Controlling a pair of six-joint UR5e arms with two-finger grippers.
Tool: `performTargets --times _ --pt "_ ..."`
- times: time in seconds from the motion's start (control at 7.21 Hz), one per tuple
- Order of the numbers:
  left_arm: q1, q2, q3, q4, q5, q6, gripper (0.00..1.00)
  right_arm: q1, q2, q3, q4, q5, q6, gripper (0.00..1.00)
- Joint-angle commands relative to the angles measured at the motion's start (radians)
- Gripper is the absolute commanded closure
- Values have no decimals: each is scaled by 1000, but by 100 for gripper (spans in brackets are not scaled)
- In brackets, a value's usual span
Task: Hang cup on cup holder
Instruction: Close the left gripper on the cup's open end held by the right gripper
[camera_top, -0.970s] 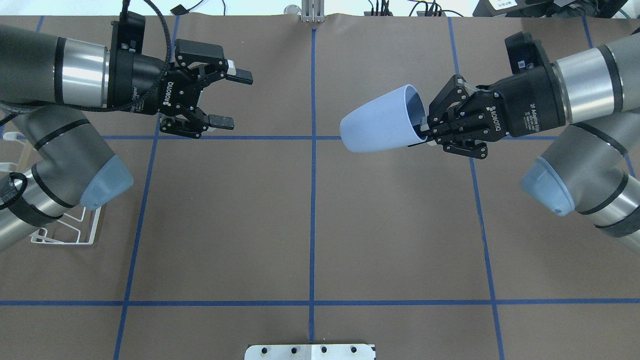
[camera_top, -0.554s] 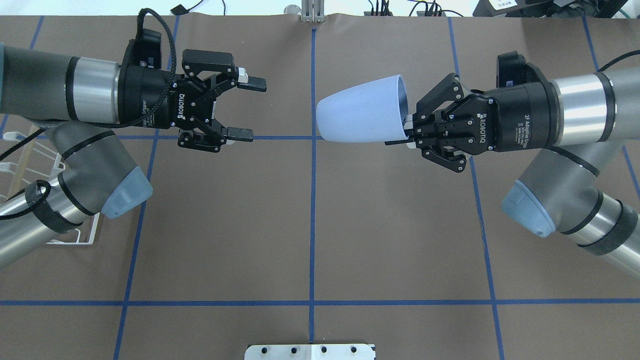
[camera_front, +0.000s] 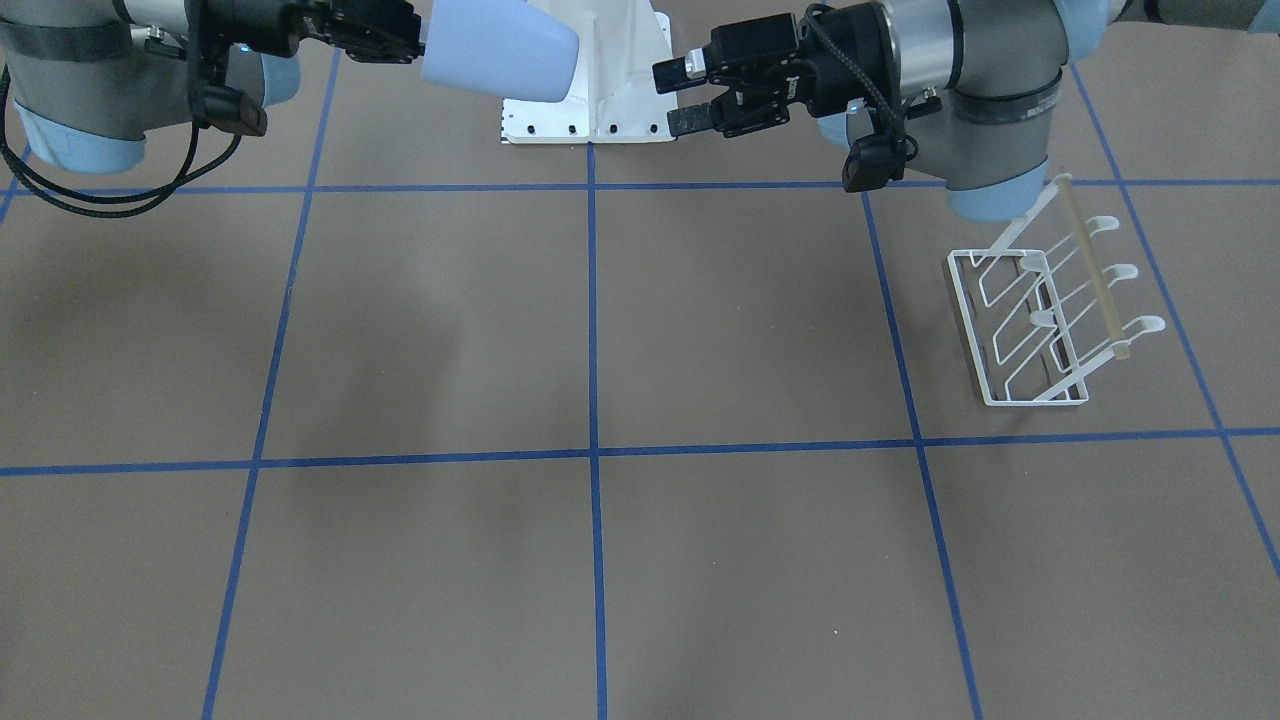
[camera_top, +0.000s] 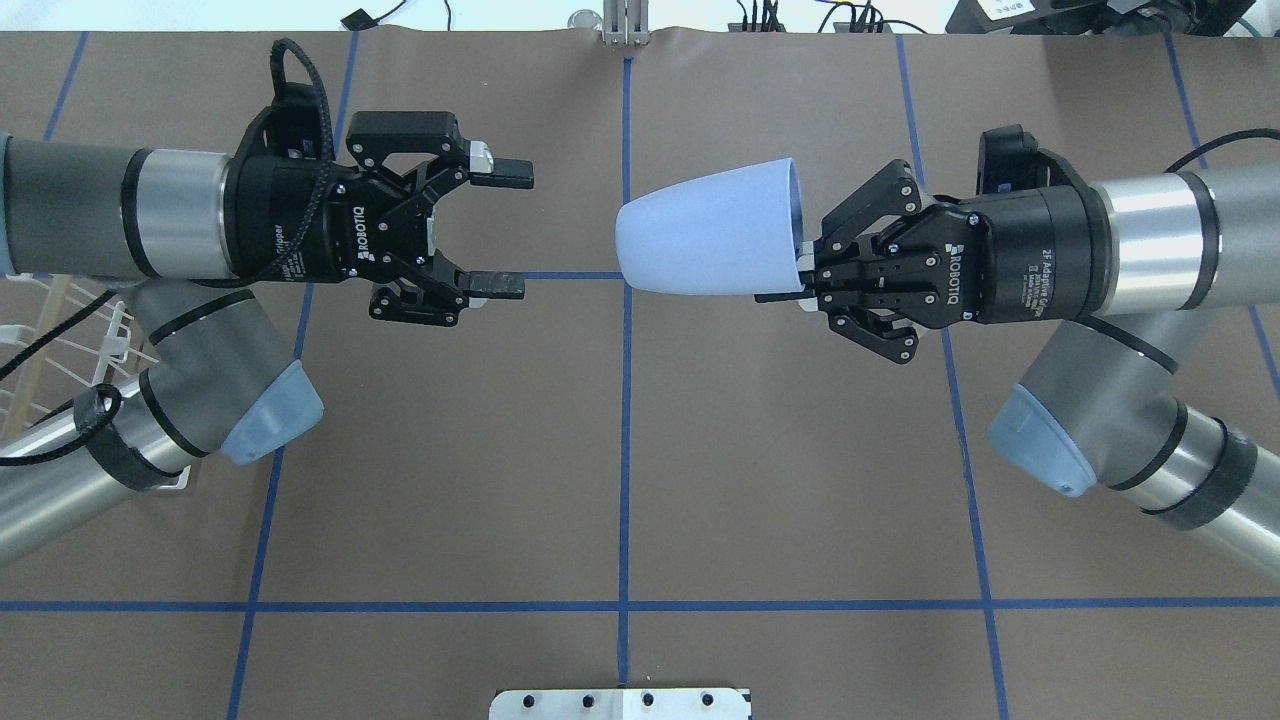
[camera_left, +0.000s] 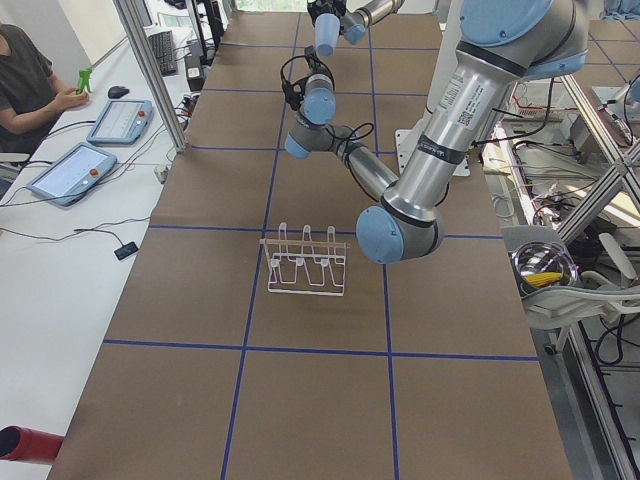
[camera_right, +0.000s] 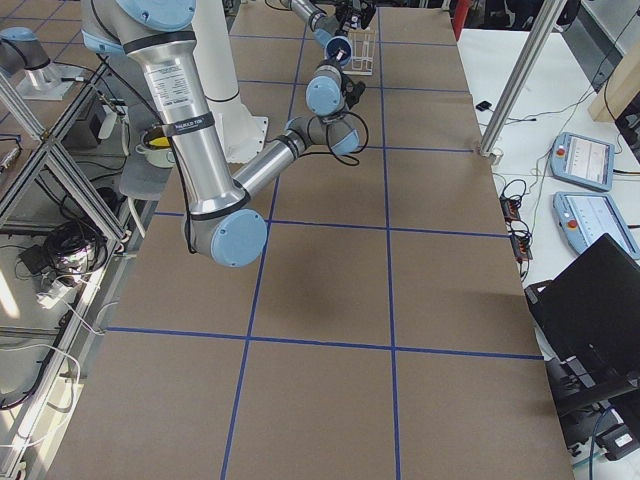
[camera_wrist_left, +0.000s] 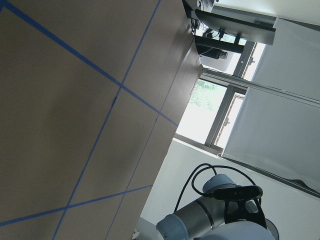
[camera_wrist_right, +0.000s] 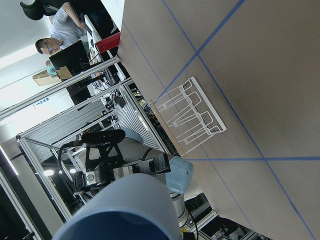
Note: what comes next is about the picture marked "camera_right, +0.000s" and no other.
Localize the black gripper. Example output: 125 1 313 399
342 75 366 110

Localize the light blue plastic cup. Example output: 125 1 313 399
324 36 353 67

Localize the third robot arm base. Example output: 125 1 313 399
1 27 71 101

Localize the small black device on table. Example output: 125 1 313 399
475 101 492 111

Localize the white enamel pot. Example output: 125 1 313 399
135 127 175 169

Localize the black orange power strip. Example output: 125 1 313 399
499 195 532 264

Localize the upper teach pendant tablet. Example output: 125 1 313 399
549 132 615 192

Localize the teach pendant tablet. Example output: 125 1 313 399
552 192 639 260
549 132 615 192

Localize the lower teach pendant tablet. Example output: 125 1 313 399
552 192 639 260

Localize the black laptop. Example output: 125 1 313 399
525 234 639 398

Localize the white wire cup holder rack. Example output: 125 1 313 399
345 29 376 76

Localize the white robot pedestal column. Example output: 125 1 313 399
192 0 269 164

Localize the aluminium frame post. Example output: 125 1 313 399
478 0 567 157

